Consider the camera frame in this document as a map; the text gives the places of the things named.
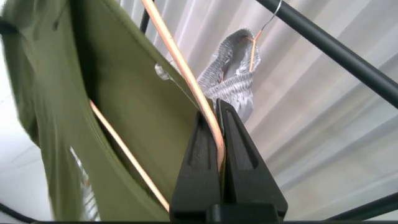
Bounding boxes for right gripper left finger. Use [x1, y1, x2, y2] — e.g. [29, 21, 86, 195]
[170, 111, 223, 222]

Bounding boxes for green garment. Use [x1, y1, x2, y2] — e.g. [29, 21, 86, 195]
[0, 0, 215, 222]

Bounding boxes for black clothes rack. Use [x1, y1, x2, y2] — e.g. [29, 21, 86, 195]
[139, 0, 398, 222]

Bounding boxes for white curtain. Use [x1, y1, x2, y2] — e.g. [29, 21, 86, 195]
[119, 0, 398, 220]

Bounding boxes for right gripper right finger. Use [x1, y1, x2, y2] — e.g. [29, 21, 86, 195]
[216, 98, 289, 222]

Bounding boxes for pink clothes hanger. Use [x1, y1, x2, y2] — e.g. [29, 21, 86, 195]
[89, 0, 226, 212]
[221, 0, 283, 83]

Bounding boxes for pale grey trousers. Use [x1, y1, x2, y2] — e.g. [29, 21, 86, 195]
[196, 28, 262, 124]

